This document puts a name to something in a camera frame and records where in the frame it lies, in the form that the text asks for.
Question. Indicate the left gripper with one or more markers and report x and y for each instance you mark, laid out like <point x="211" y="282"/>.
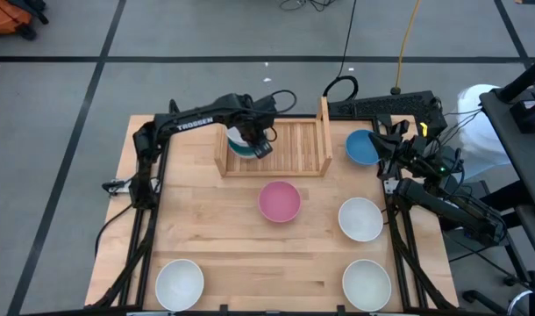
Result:
<point x="256" y="129"/>

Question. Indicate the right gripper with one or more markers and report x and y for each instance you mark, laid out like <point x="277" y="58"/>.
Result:
<point x="412" y="155"/>

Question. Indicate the blue ceramic bowl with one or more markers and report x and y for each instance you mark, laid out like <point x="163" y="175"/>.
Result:
<point x="359" y="149"/>

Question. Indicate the white ceramic bowl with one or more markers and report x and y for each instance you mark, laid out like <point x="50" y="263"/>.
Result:
<point x="366" y="285"/>
<point x="180" y="285"/>
<point x="360" y="219"/>
<point x="236" y="137"/>

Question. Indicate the pink ceramic bowl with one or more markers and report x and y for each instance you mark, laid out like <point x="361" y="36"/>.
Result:
<point x="279" y="202"/>

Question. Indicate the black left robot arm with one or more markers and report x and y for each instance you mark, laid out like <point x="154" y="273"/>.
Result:
<point x="193" y="123"/>

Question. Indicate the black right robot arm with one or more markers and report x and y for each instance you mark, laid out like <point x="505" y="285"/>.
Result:
<point x="451" y="210"/>

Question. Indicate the wooden slatted shelf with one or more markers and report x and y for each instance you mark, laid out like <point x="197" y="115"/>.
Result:
<point x="294" y="149"/>

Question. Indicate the black perforated computer case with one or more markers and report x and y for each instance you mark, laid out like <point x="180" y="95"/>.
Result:
<point x="381" y="107"/>

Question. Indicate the white plastic bag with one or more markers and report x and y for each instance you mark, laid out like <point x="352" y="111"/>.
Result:
<point x="478" y="131"/>

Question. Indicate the black desk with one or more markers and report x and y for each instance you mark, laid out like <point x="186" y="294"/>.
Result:
<point x="526" y="153"/>

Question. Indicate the black box with label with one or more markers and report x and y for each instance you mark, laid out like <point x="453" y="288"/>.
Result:
<point x="526" y="118"/>

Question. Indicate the black office chair base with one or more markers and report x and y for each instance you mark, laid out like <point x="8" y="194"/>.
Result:
<point x="534" y="289"/>

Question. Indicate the silver right arm base bracket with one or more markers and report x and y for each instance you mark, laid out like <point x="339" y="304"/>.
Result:
<point x="389" y="186"/>

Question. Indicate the silver left arm base bracket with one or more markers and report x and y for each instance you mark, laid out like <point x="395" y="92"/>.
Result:
<point x="116" y="188"/>

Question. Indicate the black metal table frame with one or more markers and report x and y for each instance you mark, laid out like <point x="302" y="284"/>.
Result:
<point x="142" y="263"/>

